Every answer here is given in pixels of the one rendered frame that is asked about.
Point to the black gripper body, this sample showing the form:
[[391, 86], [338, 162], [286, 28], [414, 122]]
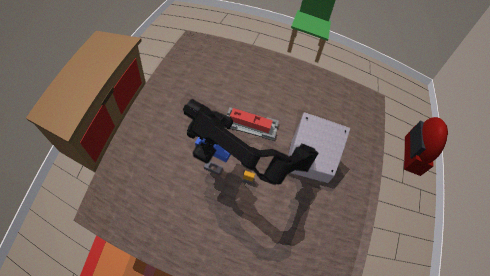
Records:
[[204, 153]]

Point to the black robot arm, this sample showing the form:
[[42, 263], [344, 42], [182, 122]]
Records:
[[210, 124]]

